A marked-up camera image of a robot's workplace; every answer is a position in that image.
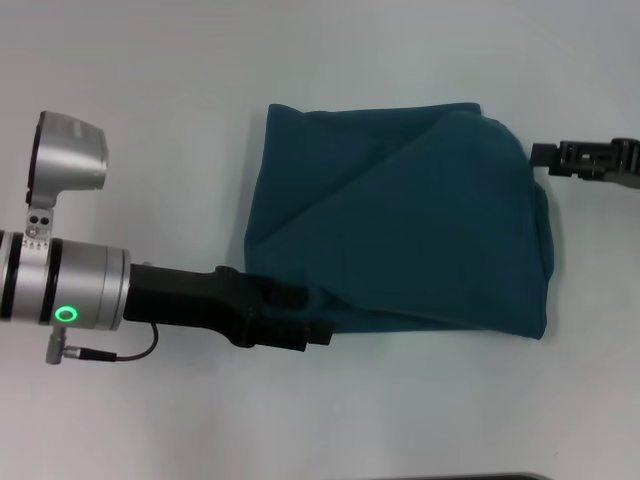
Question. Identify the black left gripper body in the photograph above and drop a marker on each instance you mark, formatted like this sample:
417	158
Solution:
190	300

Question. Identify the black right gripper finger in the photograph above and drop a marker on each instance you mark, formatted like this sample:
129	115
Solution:
585	157

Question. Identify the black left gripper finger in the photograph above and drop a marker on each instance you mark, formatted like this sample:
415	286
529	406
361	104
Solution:
290	297
290	332

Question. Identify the teal T-shirt with FREE print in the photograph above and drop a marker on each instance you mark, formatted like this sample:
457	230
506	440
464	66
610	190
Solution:
400	225

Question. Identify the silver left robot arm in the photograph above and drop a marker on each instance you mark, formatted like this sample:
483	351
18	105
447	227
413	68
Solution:
80	285

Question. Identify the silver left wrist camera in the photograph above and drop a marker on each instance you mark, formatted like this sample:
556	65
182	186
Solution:
70	155

